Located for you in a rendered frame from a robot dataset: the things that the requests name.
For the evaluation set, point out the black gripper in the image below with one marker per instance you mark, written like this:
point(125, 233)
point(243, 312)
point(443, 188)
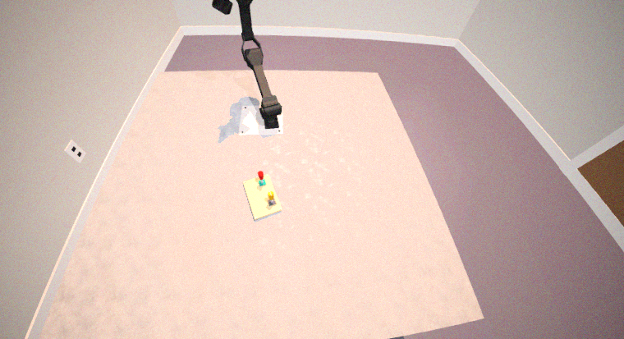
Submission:
point(223, 6)

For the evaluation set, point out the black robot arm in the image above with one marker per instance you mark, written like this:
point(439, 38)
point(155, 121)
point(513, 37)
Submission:
point(270, 107)

